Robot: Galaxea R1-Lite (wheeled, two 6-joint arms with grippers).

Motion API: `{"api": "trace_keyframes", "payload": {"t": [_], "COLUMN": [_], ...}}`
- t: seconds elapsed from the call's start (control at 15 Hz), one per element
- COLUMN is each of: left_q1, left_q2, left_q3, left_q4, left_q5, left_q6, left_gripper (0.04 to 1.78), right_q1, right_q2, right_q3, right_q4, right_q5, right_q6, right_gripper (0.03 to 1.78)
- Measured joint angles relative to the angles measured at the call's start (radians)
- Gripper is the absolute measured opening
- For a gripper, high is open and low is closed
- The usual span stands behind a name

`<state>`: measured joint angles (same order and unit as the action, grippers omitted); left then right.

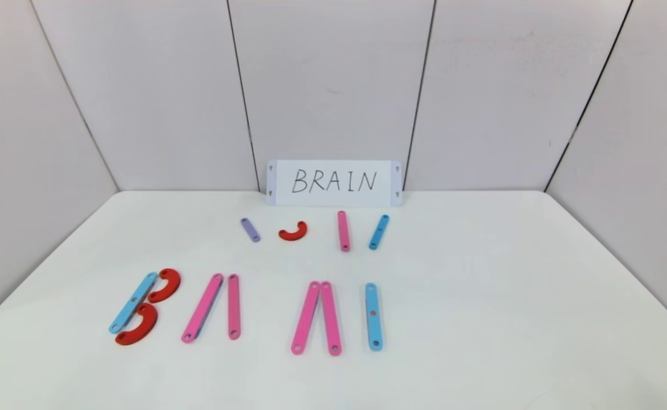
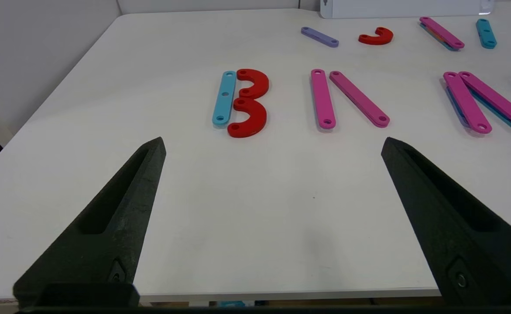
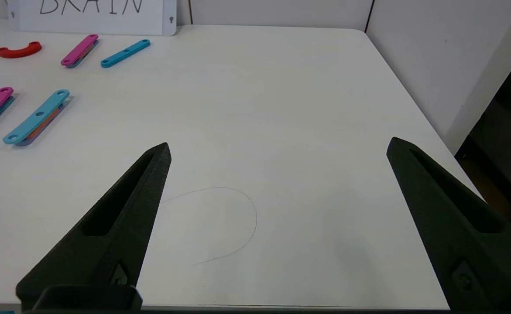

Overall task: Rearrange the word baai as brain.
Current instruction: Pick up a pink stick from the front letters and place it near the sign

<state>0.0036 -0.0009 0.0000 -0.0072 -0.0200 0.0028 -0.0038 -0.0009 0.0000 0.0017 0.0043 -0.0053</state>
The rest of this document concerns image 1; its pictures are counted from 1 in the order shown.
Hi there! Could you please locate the small red half ring piece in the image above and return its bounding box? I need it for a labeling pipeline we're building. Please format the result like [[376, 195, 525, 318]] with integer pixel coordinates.
[[279, 221, 308, 241]]

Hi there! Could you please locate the white BRAIN sign card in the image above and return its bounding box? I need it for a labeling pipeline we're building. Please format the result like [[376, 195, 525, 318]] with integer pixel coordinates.
[[266, 160, 403, 207]]

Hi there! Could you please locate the short blue flat bar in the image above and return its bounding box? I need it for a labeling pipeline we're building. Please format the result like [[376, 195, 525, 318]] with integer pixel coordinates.
[[369, 215, 390, 251]]

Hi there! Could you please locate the blue bar with orange underside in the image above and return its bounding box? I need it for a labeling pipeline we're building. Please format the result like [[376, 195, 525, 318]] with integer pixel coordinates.
[[365, 283, 383, 352]]

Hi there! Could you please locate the long blue flat bar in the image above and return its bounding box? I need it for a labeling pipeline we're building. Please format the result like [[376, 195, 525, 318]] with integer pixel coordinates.
[[108, 272, 158, 335]]

